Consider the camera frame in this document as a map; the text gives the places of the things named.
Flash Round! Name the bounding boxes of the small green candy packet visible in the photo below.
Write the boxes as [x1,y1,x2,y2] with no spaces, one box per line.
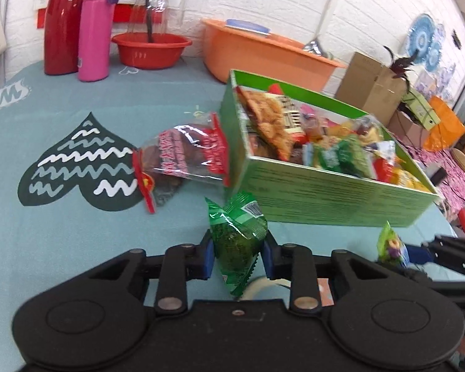
[377,221,409,268]

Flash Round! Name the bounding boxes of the small cardboard box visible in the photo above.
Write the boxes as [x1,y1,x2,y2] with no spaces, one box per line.
[387,110,431,148]

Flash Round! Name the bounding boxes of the orange plastic basin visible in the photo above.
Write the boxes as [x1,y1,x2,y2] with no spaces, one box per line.
[201,19,347,84]

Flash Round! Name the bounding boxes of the large blue paper fan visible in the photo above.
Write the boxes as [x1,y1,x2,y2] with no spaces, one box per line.
[408,13,436,63]

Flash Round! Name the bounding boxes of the red thermos jug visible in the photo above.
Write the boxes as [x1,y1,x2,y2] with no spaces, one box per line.
[43,0,101,76]

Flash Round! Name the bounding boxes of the large cardboard box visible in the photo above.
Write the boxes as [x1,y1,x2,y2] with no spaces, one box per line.
[335,51,407,125]

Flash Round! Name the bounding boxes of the teal printed tablecloth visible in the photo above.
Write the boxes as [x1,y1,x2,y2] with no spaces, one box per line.
[0,54,465,372]

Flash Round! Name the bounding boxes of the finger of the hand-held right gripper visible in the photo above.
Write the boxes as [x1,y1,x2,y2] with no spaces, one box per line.
[405,234,465,280]
[401,269,465,311]

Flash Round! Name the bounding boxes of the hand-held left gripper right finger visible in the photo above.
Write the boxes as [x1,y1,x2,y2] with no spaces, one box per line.
[263,230,392,312]

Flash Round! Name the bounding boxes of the red plastic basket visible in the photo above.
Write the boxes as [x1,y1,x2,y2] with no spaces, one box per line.
[111,33,193,70]

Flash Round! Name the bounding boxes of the blue lidded container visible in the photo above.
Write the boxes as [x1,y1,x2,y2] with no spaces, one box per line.
[225,19,271,35]

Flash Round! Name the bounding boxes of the medium blue paper fan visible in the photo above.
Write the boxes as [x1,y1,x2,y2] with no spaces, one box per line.
[426,41,443,72]

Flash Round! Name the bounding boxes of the red chips packet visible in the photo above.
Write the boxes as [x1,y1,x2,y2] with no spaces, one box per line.
[236,87,295,161]

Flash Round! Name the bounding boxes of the green snack packet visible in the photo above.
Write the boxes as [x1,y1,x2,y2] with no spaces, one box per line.
[205,192,269,299]
[314,137,373,177]

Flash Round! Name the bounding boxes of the white wall conduit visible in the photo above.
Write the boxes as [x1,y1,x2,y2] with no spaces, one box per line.
[317,0,343,43]

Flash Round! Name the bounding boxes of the orange plastic bag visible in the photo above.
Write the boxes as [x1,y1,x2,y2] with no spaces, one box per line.
[422,96,465,152]

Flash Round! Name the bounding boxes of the green cardboard box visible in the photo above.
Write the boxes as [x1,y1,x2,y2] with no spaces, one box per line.
[219,69,439,227]

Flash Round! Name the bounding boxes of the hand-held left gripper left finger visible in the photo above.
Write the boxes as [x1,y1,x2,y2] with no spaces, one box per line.
[86,229,215,315]

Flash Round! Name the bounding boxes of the metal bowl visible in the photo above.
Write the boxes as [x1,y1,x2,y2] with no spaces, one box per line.
[302,39,328,58]

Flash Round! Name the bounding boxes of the light green box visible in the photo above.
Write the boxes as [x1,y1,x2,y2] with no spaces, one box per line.
[401,89,441,130]

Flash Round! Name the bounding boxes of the glass pitcher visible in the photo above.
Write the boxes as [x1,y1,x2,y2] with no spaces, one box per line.
[126,0,187,43]

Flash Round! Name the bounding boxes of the dark purple plant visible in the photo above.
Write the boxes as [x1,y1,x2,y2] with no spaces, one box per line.
[383,46,415,86]

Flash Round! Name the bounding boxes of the pink bottle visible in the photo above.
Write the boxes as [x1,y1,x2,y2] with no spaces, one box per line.
[77,0,120,83]

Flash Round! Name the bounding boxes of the red dates packet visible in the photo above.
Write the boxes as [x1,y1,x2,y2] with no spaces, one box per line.
[132,113,233,215]

